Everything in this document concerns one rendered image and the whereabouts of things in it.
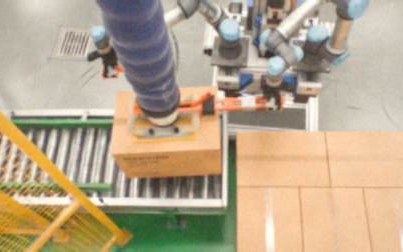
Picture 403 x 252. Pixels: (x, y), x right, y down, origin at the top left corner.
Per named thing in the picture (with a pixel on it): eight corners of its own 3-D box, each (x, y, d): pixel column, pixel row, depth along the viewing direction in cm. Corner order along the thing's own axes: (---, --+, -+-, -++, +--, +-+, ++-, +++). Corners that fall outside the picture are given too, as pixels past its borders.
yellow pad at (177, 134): (134, 143, 237) (132, 139, 232) (135, 127, 241) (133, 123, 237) (195, 140, 235) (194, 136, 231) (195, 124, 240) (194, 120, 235)
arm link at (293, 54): (288, 36, 204) (272, 49, 202) (305, 51, 200) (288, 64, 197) (287, 46, 211) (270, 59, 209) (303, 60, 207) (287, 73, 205)
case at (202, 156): (127, 178, 271) (111, 154, 235) (130, 122, 288) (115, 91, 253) (222, 174, 268) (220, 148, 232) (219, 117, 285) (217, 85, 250)
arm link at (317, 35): (313, 33, 255) (317, 18, 243) (330, 47, 250) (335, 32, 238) (299, 44, 253) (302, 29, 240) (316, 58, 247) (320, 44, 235)
